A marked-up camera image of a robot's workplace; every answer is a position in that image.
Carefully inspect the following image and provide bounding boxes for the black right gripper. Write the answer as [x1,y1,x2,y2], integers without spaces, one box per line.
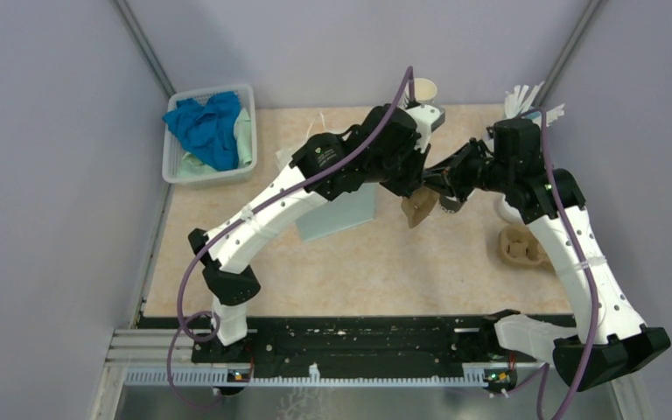
[423,137,511,203]

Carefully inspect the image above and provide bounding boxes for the brown pulp carrier piece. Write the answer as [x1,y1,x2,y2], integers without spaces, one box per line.
[401,186,439,228]

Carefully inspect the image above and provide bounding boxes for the light blue paper bag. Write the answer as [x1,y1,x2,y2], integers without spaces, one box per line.
[275,113,378,243]

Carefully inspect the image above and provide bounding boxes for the stack of paper cups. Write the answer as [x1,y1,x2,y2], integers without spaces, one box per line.
[402,78,438,109]

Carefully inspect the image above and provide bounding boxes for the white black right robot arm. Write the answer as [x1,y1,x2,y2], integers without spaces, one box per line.
[423,118,670,391]

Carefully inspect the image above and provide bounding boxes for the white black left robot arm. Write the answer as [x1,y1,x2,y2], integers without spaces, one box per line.
[189,102,445,362]

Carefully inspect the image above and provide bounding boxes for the stack of plastic lids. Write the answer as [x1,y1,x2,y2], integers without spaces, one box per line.
[494,195,524,225]

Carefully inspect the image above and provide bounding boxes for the white wrapped straws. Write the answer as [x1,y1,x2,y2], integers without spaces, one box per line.
[503,81,565,127]

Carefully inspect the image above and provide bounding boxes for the brown pulp cup carrier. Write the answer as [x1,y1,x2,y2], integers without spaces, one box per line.
[497,224,554,272]

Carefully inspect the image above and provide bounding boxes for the white plastic basket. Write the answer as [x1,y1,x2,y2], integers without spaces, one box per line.
[162,84,258,188]

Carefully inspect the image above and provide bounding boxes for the blue cloth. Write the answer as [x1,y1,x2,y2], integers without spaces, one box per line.
[162,91,242,172]

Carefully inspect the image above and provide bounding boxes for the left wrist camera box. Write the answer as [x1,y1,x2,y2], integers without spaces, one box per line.
[406,103,445,154]

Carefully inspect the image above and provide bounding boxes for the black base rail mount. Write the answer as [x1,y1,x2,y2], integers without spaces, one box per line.
[170,315,540,395]

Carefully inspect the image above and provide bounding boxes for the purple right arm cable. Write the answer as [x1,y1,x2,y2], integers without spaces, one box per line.
[521,107,602,420]

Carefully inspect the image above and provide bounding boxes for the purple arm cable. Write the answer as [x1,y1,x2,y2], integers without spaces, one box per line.
[165,65,416,413]
[521,107,602,420]

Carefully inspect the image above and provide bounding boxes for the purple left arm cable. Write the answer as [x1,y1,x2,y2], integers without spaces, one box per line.
[165,65,416,413]

